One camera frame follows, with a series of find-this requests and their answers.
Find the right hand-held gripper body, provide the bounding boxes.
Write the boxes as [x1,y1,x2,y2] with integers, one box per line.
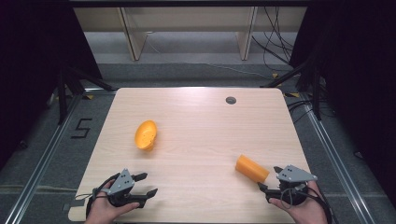
[268,164,318,207]

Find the person's right hand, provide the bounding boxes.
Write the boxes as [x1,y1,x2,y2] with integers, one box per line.
[268,180,330,224]

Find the orange cylinder block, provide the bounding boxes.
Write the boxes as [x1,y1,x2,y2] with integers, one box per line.
[234,154,271,184]

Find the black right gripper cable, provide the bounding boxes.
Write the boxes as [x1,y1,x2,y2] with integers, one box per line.
[279,182,334,224]

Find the black floor cables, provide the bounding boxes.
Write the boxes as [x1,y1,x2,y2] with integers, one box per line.
[287,98,337,125]

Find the black hanging cables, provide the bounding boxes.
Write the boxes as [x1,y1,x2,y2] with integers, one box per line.
[251,7,295,65]

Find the metal floor rail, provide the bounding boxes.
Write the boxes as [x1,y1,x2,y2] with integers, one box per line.
[3,90,84,224]
[299,92,377,224]

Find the person's left hand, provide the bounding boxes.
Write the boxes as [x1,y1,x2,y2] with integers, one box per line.
[84,179,141,224]

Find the dark curtain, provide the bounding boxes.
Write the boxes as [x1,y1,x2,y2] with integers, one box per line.
[0,0,103,171]
[289,0,396,208]

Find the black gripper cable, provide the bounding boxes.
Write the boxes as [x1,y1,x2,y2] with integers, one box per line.
[279,182,334,224]
[74,173,121,219]

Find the white wooden shelf unit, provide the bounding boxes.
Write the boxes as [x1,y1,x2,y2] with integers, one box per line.
[73,7,308,62]

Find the black tripod stand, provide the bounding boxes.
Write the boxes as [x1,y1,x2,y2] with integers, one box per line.
[56,64,117,126]
[261,58,323,121]

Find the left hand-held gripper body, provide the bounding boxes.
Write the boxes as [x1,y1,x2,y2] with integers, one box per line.
[106,168,147,209]

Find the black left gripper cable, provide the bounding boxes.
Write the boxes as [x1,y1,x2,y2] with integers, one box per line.
[74,173,121,219]

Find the orange plastic bowl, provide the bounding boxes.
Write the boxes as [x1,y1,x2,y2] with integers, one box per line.
[134,119,159,152]

